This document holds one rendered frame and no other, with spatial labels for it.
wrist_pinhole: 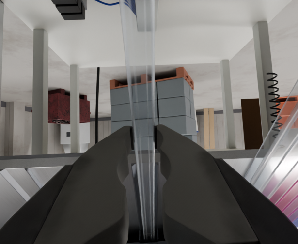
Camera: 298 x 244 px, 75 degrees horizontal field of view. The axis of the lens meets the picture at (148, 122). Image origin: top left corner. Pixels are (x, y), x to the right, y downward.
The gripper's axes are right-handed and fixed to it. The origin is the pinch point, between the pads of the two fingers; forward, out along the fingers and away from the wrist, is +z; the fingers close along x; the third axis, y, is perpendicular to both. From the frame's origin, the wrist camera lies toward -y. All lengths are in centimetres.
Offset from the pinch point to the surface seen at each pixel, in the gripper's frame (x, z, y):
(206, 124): 197, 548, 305
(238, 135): 317, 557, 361
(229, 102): 36, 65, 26
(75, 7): -13.1, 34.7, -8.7
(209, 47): 25, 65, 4
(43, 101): -28, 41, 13
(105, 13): -9.1, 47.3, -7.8
